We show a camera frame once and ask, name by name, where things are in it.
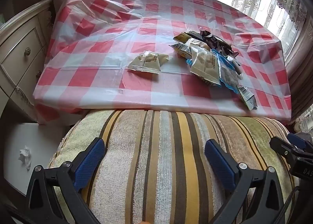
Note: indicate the brass drawer knob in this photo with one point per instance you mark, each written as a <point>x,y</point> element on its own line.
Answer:
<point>27,50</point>
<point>38,73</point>

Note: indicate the red white checked tablecloth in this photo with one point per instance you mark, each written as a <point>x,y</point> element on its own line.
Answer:
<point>110,42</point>

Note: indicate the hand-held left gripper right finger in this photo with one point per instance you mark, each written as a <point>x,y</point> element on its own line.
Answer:
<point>220,165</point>

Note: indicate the cream wooden cabinet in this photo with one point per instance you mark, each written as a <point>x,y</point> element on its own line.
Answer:
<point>19,62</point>

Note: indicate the crumpled white tissue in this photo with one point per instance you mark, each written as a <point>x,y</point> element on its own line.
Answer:
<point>25,158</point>

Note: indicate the striped towel cushion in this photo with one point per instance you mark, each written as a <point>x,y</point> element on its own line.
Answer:
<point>156,165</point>

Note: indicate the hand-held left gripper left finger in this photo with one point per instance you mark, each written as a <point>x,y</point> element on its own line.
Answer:
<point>89,162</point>

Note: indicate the brown patterned curtain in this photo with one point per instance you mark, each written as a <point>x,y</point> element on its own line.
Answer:
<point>299,72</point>

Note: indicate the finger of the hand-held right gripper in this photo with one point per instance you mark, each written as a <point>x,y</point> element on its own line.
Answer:
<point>281,147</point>
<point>298,140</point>

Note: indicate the blue snack packet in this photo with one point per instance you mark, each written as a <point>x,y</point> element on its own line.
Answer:
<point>229,77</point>

